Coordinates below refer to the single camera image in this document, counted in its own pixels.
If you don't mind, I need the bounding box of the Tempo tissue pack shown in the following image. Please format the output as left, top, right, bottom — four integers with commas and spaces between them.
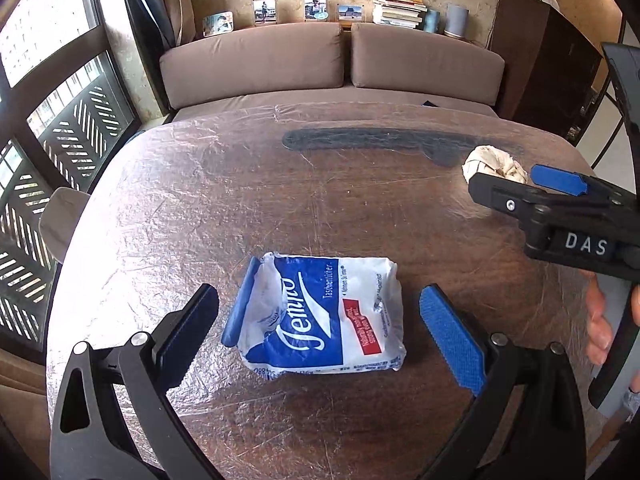
221, 252, 406, 379

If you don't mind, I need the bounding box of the beige paper ball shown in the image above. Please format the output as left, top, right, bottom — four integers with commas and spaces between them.
462, 145, 528, 184

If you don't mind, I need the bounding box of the blue cylindrical container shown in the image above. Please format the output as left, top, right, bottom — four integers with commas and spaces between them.
423, 9, 440, 34

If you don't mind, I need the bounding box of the dark wooden cabinet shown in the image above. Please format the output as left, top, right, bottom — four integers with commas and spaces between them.
488, 0, 602, 136

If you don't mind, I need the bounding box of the clear plastic table cover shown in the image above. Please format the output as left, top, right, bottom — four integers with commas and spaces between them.
47, 103, 591, 479

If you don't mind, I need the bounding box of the photo frame far left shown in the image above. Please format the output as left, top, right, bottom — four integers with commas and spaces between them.
202, 11, 234, 37

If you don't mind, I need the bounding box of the left brown sofa cushion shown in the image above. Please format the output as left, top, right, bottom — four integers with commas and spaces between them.
160, 23, 345, 110

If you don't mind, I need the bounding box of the brown sofa cushion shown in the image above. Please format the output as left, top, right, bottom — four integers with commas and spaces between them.
350, 23, 504, 106
160, 23, 345, 110

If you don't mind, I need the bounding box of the right brown sofa cushion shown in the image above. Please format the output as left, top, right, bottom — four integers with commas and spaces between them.
350, 23, 504, 106

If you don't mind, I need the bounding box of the person right hand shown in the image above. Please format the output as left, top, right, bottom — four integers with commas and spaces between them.
580, 270, 613, 365

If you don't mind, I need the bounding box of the photo frame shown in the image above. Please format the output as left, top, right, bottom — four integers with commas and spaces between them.
253, 0, 278, 26
337, 3, 363, 22
202, 11, 234, 37
304, 0, 329, 21

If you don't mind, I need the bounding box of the stack of books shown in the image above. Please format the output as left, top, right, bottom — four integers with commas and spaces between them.
372, 0, 427, 29

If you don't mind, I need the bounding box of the grey cylindrical speaker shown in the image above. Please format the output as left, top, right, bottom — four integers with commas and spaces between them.
444, 3, 469, 39

